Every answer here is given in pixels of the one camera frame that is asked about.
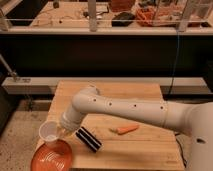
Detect orange ceramic bowl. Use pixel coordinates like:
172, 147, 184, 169
30, 140, 72, 171

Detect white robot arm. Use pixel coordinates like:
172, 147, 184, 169
60, 86, 213, 171

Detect orange carrot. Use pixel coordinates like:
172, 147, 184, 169
109, 125, 139, 135

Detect black striped block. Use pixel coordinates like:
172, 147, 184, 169
75, 127, 102, 153

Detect black tray on bench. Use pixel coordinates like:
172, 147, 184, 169
111, 12, 135, 27

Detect orange crate on bench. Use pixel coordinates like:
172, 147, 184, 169
134, 7, 201, 28

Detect blue hanging cable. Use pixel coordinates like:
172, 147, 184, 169
166, 31, 181, 96

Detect black floor cables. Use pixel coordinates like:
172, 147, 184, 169
173, 131, 188, 169

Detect metal clamp bracket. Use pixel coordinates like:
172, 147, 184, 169
0, 54, 32, 84

